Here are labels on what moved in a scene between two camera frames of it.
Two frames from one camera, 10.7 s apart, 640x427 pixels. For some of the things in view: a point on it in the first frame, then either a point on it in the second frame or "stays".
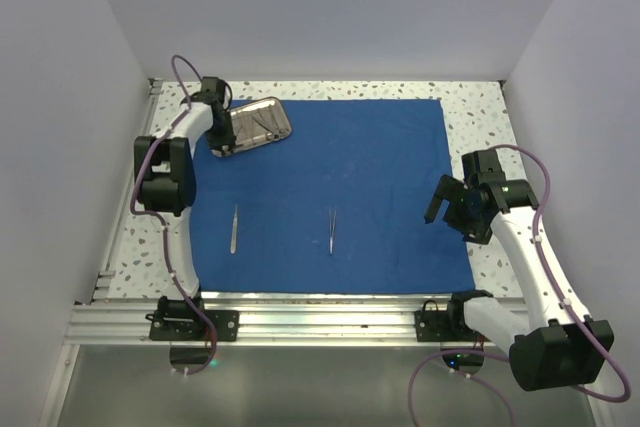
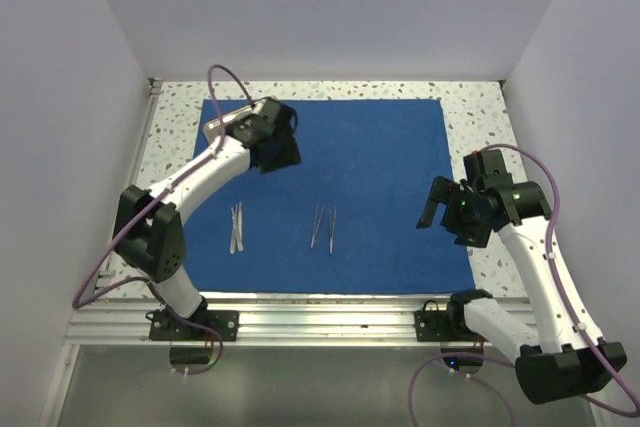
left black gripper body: (222, 134) → (285, 154)
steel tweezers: (332, 229) stays
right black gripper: (449, 189) stays
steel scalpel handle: (233, 241) stays
